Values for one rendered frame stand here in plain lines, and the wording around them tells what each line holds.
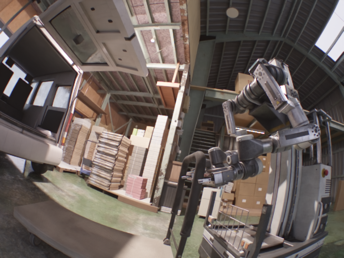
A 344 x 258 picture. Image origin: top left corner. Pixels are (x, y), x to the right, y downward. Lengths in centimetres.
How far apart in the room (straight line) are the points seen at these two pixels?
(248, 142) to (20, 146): 193
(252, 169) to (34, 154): 198
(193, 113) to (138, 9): 257
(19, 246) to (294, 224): 160
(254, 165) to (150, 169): 235
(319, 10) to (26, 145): 865
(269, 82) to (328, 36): 717
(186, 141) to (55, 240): 303
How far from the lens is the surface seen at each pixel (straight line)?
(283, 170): 102
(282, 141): 63
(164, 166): 230
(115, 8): 130
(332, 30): 778
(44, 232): 80
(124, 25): 136
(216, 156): 91
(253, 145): 63
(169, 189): 237
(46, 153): 201
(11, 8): 421
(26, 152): 187
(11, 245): 100
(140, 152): 289
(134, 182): 250
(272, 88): 79
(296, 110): 80
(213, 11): 550
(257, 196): 422
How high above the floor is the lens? 64
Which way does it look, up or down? 18 degrees up
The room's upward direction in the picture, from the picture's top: 13 degrees clockwise
